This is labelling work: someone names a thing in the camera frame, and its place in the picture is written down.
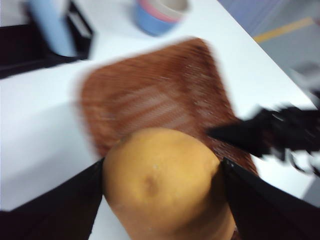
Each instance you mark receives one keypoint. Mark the brown wicker basket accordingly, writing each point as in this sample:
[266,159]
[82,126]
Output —
[155,95]

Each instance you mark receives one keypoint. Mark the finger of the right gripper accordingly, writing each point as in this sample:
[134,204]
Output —
[245,135]

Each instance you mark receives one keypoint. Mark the light blue plate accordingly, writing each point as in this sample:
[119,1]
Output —
[52,27]

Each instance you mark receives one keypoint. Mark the pink bowl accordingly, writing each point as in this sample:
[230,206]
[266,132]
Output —
[152,11]

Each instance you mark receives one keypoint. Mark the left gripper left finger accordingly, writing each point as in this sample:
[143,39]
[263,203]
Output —
[50,212]

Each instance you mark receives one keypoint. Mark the blue bowl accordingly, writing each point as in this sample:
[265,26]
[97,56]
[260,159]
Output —
[150,23]

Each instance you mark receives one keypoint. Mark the black dish rack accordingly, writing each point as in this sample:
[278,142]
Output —
[82,27]

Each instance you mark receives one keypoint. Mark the tan toy potato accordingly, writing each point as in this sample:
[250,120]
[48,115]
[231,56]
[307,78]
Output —
[162,185]

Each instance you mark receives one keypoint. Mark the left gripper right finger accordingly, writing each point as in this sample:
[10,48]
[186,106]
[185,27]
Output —
[270,212]

